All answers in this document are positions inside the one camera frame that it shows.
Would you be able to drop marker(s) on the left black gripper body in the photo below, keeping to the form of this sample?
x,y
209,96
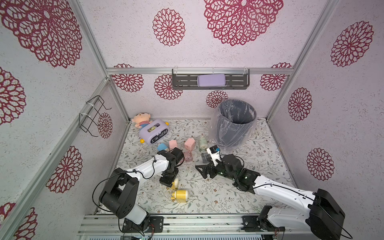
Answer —
x,y
169,176

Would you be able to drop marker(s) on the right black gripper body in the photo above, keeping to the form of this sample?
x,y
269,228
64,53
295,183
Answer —
x,y
212,168

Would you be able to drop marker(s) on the grey sharpener shavings tray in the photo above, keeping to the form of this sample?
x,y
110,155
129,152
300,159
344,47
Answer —
x,y
206,158

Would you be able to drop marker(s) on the pink pencil sharpener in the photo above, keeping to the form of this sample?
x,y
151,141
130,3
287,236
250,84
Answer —
x,y
173,144
190,144

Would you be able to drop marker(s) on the blue pencil sharpener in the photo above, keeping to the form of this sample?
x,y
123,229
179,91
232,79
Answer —
x,y
162,147

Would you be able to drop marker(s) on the green pencil sharpener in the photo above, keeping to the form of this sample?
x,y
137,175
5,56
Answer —
x,y
203,144

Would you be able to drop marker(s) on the yellow pencil sharpener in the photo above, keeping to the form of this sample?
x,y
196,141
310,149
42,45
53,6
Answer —
x,y
174,185
180,196

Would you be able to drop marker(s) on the clear plastic bin liner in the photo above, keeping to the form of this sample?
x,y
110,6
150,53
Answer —
x,y
231,132

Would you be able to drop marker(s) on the grey trash bin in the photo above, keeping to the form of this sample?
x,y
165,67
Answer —
x,y
235,124

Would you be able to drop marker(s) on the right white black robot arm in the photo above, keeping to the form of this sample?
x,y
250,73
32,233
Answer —
x,y
315,211

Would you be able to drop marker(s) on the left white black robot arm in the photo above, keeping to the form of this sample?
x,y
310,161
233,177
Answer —
x,y
121,188

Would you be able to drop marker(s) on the purple tissue box toy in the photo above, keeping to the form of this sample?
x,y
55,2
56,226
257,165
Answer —
x,y
154,132

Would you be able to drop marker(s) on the plush doll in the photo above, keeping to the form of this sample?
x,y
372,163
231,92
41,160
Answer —
x,y
141,120

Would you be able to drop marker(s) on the purple soap box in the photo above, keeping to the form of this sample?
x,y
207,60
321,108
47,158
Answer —
x,y
215,80

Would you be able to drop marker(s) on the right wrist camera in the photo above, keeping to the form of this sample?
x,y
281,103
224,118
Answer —
x,y
214,152

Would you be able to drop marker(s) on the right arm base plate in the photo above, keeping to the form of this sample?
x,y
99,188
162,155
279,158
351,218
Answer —
x,y
255,223

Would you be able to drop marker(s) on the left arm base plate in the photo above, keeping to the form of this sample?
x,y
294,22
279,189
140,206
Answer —
x,y
151,224

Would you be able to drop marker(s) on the dark grey wall shelf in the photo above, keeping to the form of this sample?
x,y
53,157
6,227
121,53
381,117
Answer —
x,y
186,79

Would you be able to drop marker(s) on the black wire wall rack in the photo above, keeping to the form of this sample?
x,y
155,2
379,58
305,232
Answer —
x,y
96,122

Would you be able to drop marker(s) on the aluminium front rail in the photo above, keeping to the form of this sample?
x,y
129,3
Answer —
x,y
186,227

